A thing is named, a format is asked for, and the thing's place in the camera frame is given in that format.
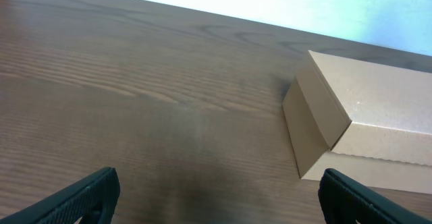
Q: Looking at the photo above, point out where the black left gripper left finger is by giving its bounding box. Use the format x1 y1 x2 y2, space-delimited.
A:
1 167 120 224

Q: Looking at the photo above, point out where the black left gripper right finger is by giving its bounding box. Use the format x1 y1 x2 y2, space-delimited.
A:
318 168 431 224

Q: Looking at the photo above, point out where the brown cardboard box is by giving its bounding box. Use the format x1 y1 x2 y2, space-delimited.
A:
282 51 431 194

